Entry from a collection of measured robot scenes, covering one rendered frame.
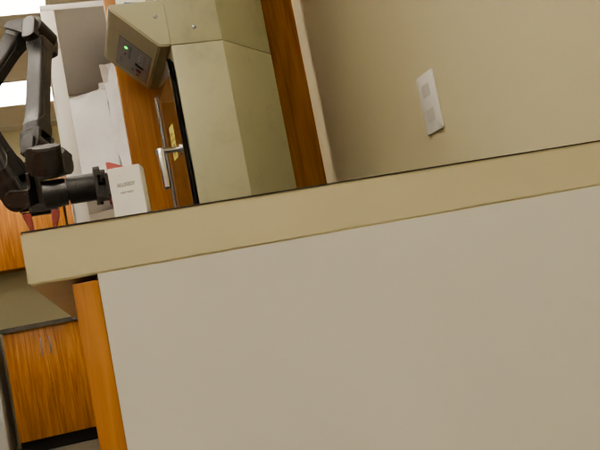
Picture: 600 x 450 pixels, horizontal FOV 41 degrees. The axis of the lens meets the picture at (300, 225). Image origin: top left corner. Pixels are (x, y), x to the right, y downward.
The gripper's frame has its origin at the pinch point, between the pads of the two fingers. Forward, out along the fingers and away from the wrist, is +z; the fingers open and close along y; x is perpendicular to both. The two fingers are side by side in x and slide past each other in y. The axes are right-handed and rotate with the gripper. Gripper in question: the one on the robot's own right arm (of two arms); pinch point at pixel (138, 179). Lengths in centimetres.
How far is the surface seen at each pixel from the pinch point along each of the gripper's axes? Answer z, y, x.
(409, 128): 54, -18, 2
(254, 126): 26.7, -0.1, -7.5
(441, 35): 54, -40, -10
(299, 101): 48, 32, -19
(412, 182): 12, -109, 22
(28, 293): -61, 551, -13
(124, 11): 3.2, -5.0, -34.5
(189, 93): 13.2, -4.9, -15.5
